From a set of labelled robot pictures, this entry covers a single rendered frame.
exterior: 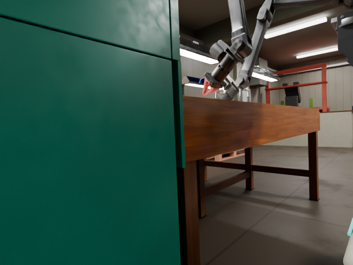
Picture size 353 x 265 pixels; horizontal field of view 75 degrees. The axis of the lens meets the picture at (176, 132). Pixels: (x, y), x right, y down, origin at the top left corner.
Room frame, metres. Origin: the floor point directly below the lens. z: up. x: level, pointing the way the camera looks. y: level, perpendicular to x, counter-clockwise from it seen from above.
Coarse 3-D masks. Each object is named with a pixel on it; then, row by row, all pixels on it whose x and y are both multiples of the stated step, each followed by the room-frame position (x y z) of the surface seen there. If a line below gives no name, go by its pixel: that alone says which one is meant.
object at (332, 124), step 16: (320, 112) 5.41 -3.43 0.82; (336, 112) 5.20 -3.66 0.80; (352, 112) 5.20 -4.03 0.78; (320, 128) 5.42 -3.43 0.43; (336, 128) 5.21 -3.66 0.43; (352, 128) 5.16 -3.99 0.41; (272, 144) 6.19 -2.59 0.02; (288, 144) 5.91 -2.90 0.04; (304, 144) 5.66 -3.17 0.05; (320, 144) 5.42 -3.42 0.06; (336, 144) 5.21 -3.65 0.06; (352, 144) 5.12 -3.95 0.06
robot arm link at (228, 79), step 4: (228, 76) 1.35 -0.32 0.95; (224, 80) 1.35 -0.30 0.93; (228, 80) 1.35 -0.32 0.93; (232, 80) 1.33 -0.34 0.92; (236, 80) 1.29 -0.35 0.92; (240, 80) 1.27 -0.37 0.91; (228, 84) 1.34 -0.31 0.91; (236, 84) 1.29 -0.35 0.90; (240, 84) 1.28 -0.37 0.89; (240, 88) 1.32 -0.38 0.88
